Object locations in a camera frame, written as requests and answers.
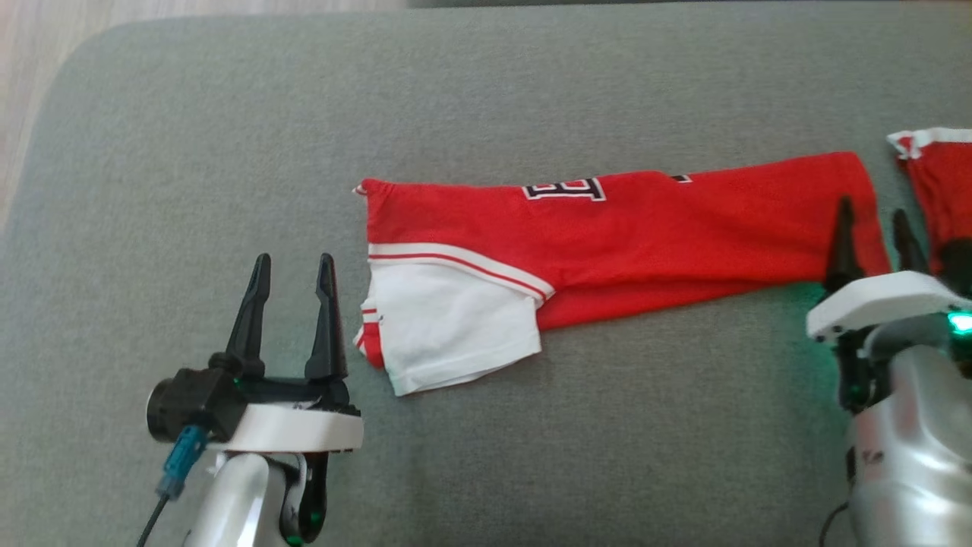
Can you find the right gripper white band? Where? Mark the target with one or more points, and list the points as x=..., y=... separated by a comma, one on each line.
x=888, y=300

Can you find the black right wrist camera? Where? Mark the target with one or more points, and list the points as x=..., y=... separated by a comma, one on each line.
x=958, y=266

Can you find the red jersey with white sleeves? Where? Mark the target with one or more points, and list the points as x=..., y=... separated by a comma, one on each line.
x=683, y=228

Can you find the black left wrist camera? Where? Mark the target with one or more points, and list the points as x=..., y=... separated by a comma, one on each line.
x=194, y=403

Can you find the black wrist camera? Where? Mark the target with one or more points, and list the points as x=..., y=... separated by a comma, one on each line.
x=194, y=403
x=958, y=266

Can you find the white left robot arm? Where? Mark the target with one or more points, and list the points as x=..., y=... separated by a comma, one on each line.
x=235, y=501

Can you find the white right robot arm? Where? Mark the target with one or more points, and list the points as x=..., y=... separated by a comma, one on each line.
x=911, y=441

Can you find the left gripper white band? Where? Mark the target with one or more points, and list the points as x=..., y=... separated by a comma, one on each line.
x=304, y=429

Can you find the red shorts with white stripe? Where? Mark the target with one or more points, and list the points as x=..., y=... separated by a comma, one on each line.
x=942, y=190

